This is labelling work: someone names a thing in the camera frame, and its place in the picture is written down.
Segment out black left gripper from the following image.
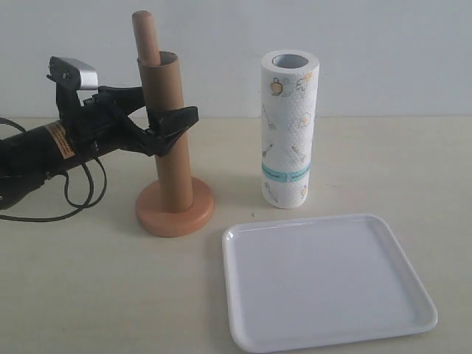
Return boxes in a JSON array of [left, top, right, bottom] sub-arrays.
[[56, 84, 199, 159]]

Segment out brown cardboard tube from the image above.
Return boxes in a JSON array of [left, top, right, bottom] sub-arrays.
[[138, 49, 193, 213]]

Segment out printed white paper towel roll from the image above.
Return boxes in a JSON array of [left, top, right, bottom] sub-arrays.
[[260, 49, 319, 209]]

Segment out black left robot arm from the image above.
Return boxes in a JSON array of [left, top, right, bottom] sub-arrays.
[[1, 86, 198, 210]]

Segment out wooden paper towel holder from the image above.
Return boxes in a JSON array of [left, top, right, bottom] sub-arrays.
[[132, 10, 214, 237]]

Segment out white rectangular plastic tray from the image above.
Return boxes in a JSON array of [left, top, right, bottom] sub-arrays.
[[222, 214, 438, 353]]

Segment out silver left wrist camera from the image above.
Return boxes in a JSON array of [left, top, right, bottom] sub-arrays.
[[47, 56, 99, 91]]

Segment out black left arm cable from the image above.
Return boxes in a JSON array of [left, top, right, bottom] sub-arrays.
[[0, 117, 108, 223]]

